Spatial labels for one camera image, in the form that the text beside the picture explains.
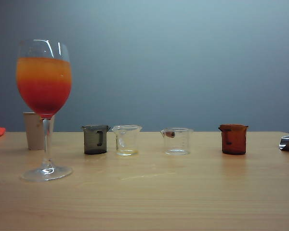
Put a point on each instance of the wine glass with orange-red drink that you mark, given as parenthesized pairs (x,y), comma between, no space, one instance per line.
(43,96)

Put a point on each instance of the smoky grey measuring cup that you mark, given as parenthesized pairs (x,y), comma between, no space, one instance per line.
(90,142)

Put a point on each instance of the amber measuring cup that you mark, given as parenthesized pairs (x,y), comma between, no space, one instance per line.
(237,142)

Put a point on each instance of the beige paper cup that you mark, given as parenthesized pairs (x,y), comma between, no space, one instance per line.
(32,136)

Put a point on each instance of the clear beaker with yellow residue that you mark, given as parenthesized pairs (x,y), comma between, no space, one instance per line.
(126,152)

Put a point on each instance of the clear glass beaker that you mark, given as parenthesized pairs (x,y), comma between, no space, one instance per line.
(180,152)

